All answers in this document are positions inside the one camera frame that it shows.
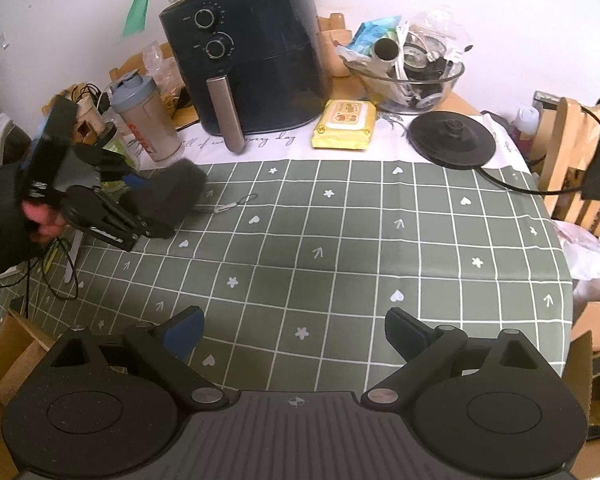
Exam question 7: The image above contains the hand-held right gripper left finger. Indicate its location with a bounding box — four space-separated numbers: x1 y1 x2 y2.
44 306 230 409

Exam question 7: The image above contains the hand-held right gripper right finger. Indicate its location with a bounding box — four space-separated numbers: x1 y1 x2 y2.
360 307 557 407

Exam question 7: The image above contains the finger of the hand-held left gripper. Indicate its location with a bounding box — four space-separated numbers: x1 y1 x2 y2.
77 146 147 196
61 184 175 252

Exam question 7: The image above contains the black fabric pouch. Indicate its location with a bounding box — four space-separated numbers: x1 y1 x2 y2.
120 159 209 231

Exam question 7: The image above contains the person's left forearm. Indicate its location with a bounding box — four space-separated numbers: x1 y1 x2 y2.
0 161 37 280

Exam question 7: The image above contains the person's left hand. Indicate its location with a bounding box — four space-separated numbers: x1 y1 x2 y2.
21 201 67 244

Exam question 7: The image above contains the grey lid shaker bottle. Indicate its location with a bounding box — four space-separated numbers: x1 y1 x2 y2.
108 70 185 164

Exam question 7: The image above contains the green grid tablecloth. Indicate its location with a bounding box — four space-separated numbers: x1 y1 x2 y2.
0 110 576 396

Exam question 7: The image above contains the green plastic bag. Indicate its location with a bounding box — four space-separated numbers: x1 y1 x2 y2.
122 0 154 37

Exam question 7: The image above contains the black air fryer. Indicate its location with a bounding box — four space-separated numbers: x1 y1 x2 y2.
158 0 334 155

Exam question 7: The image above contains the brown cardboard box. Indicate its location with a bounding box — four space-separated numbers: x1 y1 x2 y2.
561 299 600 428

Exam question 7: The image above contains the black kettle base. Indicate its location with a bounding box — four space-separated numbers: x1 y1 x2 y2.
406 111 497 167

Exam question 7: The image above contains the white plastic bag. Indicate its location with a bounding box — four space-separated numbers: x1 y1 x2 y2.
551 219 600 307

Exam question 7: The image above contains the yellow wet wipes pack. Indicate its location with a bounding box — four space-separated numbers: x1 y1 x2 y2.
311 98 378 152

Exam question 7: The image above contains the wooden holder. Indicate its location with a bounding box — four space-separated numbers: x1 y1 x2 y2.
316 12 354 79

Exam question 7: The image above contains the glass bowl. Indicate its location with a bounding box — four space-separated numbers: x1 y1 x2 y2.
342 44 466 115

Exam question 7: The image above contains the blue green packet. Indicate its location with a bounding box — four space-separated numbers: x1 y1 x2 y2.
351 14 402 57

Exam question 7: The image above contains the black power cable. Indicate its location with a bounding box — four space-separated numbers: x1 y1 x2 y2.
474 100 600 197

